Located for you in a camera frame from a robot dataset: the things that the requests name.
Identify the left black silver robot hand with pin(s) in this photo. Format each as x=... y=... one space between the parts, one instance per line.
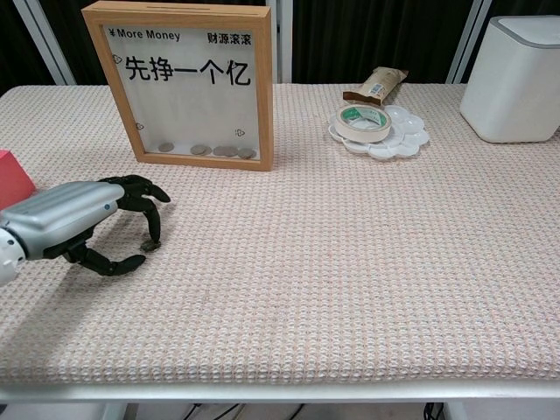
x=70 y=205

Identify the small brass coin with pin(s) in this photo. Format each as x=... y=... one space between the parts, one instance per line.
x=151 y=248

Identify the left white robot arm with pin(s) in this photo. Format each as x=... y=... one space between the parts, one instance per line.
x=6 y=258

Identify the red cube block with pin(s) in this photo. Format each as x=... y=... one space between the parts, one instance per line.
x=13 y=179

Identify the beige woven tablecloth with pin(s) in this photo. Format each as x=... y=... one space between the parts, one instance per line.
x=328 y=262

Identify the beige masking tape roll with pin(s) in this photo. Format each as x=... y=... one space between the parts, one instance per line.
x=363 y=131

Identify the brown snack bar wrapper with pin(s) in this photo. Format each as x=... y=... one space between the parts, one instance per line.
x=378 y=85

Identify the white flower paint palette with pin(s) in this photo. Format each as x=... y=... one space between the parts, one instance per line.
x=407 y=140

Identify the white bin with grey rim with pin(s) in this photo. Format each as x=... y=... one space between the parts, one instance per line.
x=512 y=87

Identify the grey partition post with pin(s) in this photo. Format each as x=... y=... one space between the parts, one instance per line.
x=282 y=44
x=46 y=44
x=468 y=44

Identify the wooden framed coin box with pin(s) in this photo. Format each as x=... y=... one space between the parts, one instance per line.
x=267 y=87

